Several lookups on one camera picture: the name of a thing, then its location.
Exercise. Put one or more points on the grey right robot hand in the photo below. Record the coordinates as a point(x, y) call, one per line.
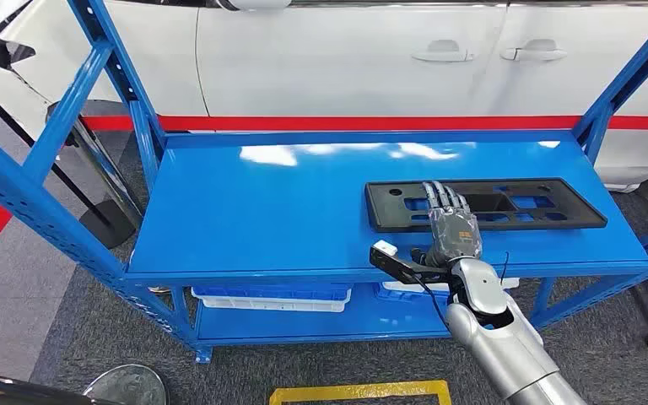
point(455, 235)

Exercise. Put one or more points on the black plastic panel part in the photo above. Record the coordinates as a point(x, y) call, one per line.
point(385, 215)

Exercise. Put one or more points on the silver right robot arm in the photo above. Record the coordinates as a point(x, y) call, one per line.
point(497, 346)

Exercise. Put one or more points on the blue metal shelf rack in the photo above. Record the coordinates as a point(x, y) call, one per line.
point(279, 212)

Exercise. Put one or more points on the blue plastic bin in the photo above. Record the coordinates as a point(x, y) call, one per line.
point(396, 295)

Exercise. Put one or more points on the long red barrier belt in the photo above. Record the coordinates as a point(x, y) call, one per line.
point(357, 123)

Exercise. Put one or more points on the yellow floor tape square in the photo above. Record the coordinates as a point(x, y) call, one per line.
point(357, 389)

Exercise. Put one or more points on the white car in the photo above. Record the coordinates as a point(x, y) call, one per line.
point(329, 67)

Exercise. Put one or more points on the black pole stanchion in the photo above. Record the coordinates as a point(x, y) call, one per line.
point(109, 226)

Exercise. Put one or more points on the chrome stanchion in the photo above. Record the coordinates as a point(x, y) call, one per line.
point(128, 388)
point(97, 162)

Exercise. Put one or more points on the black camera bracket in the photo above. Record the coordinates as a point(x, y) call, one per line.
point(396, 268)

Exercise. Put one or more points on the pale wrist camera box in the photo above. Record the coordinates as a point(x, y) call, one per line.
point(384, 248)

